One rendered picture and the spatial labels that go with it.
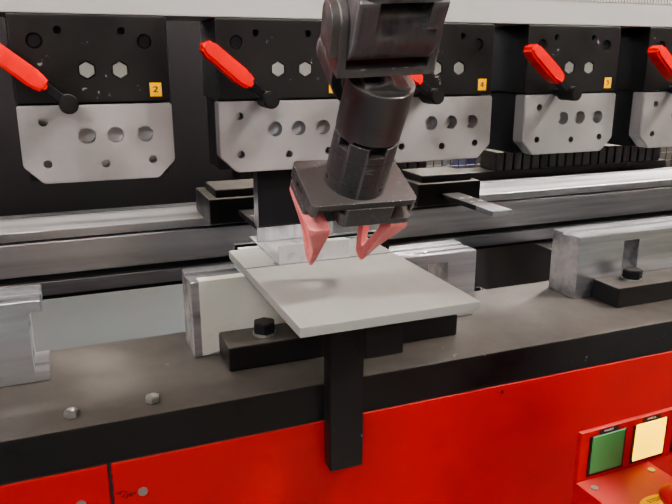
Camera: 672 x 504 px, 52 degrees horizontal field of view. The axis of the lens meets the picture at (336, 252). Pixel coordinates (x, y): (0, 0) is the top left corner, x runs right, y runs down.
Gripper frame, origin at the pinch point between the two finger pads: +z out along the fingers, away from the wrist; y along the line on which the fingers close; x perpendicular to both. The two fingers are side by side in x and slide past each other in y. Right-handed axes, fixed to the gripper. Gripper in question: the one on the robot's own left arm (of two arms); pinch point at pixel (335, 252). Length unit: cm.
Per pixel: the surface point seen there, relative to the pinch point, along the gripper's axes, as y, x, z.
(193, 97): 1, -65, 23
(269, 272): 5.1, -3.8, 6.1
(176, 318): -20, -175, 217
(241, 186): -0.1, -34.0, 19.0
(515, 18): -29.6, -24.0, -13.7
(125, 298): 1, -209, 237
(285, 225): -0.5, -15.1, 10.1
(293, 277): 3.3, -1.5, 4.8
